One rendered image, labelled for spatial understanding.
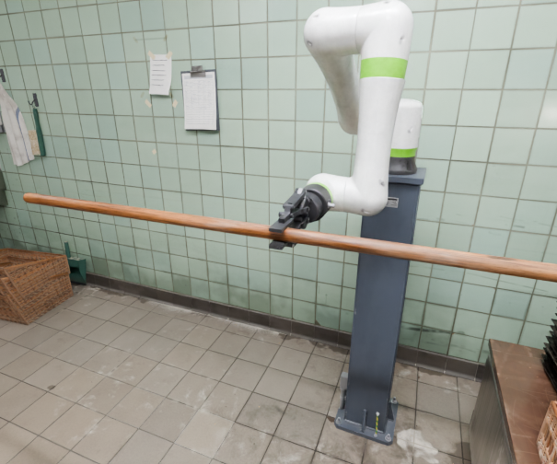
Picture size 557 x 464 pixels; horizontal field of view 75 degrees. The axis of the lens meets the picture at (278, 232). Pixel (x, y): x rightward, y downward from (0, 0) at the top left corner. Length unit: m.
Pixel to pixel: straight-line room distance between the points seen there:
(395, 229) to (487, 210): 0.68
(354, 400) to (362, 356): 0.25
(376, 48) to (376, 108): 0.14
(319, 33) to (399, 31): 0.20
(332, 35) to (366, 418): 1.57
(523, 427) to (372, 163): 0.87
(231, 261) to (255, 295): 0.27
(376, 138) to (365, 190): 0.14
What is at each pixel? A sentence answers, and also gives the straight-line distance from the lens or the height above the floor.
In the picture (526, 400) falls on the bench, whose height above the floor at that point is 0.58.
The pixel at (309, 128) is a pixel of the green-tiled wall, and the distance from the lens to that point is 1.97.
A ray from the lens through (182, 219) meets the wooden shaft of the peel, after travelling 0.87.
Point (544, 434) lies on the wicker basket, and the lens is 1.29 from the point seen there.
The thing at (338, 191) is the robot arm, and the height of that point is 1.21.
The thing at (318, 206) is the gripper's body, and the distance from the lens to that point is 0.91.
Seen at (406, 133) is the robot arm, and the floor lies 1.34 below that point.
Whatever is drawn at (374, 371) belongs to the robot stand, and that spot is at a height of 0.35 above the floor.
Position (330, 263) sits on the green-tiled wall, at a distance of 2.14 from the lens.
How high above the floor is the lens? 1.48
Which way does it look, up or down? 21 degrees down
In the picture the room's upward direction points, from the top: straight up
